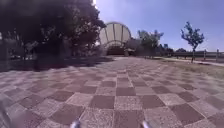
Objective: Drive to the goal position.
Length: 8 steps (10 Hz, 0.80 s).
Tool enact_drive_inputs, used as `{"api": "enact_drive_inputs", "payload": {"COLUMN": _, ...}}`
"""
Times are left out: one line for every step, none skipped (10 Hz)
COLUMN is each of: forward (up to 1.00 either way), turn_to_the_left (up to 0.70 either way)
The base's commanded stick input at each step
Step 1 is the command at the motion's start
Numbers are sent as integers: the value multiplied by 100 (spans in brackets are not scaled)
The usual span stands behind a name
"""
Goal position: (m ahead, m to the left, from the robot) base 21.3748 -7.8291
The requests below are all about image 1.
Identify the checkered red and grey paving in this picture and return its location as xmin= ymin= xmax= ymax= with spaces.
xmin=0 ymin=56 xmax=224 ymax=128

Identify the pale shell-shaped canopy building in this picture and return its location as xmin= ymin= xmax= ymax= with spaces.
xmin=98 ymin=21 xmax=133 ymax=57

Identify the leafy green tree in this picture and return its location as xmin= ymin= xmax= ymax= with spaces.
xmin=137 ymin=29 xmax=165 ymax=58

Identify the robot's own part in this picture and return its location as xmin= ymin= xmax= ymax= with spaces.
xmin=141 ymin=120 xmax=152 ymax=128
xmin=70 ymin=120 xmax=82 ymax=128

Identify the group of large dark trees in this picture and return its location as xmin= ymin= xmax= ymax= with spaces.
xmin=0 ymin=0 xmax=107 ymax=64

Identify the small thin tree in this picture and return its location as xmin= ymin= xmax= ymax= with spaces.
xmin=180 ymin=21 xmax=206 ymax=64

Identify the dry grass strip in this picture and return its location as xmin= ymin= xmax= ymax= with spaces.
xmin=162 ymin=58 xmax=224 ymax=81

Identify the pale side path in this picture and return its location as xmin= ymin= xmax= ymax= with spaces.
xmin=162 ymin=56 xmax=224 ymax=67

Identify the fence with pale posts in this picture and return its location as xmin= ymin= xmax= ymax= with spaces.
xmin=172 ymin=48 xmax=224 ymax=63

